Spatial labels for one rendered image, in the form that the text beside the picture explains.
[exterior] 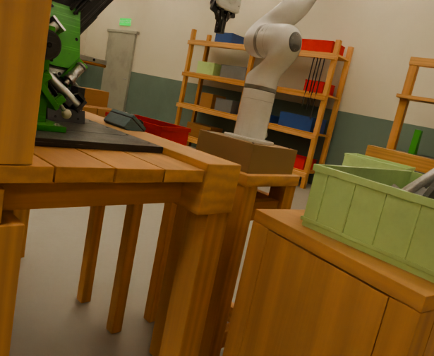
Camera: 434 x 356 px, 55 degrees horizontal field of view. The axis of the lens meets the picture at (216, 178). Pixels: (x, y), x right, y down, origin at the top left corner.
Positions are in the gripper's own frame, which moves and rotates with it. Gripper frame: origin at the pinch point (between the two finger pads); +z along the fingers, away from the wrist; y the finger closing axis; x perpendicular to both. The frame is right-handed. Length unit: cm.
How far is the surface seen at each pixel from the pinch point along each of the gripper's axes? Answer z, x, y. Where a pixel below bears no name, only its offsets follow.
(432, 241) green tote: 43, -80, -3
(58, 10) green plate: 5, 40, -36
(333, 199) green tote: 41, -55, -2
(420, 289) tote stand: 51, -83, -11
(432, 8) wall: -151, 137, 513
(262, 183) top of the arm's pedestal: 48, -19, 16
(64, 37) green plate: 13, 38, -34
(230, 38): -79, 429, 434
